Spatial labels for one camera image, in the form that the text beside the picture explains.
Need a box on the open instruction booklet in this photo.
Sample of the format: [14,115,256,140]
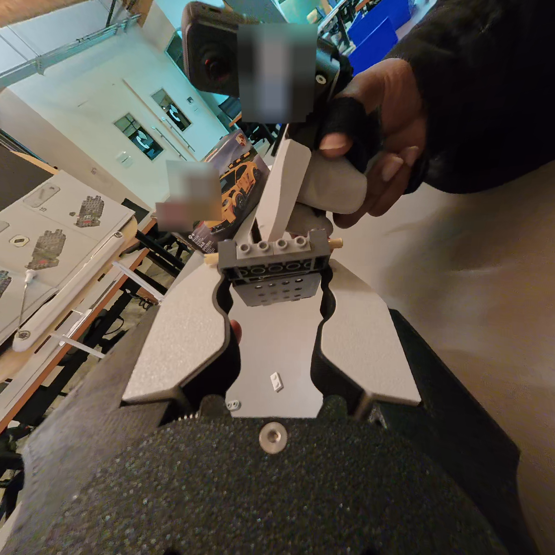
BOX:
[0,169,136,343]

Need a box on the white wooden book stand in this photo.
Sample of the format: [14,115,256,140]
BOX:
[0,212,167,384]

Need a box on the black toy car box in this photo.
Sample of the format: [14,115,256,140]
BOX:
[191,130,270,256]

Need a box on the window with phone icon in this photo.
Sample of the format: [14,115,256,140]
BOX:
[114,113,165,162]
[150,88,193,132]

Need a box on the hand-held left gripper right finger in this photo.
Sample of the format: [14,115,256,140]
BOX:
[310,259,422,421]

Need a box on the person's right hand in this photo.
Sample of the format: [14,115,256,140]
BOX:
[318,58,428,229]

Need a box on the grey desk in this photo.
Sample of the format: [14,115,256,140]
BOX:
[154,191,555,555]

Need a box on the blue plastic storage bin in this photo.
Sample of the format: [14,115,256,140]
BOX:
[347,0,412,74]

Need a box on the person's right forearm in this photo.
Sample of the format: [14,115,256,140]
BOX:
[382,0,555,194]

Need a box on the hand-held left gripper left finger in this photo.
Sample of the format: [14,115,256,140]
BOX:
[121,262,242,406]

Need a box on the wood-edged office table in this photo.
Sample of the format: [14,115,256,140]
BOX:
[0,217,159,430]

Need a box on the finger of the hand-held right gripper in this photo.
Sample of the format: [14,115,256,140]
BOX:
[235,212,262,245]
[259,139,311,242]

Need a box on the black brick car chassis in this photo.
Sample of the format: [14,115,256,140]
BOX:
[205,229,344,307]

